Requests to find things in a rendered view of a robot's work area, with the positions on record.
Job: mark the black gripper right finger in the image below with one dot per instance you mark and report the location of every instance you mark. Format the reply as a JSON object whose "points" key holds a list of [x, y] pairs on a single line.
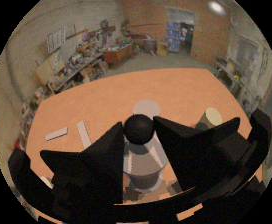
{"points": [[188, 149]]}

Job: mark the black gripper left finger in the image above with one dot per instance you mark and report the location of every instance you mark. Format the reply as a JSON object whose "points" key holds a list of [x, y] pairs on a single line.
{"points": [[101, 163]]}

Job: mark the grey flat bar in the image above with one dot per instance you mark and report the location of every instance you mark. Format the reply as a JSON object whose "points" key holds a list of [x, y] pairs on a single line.
{"points": [[84, 134], [53, 135]]}

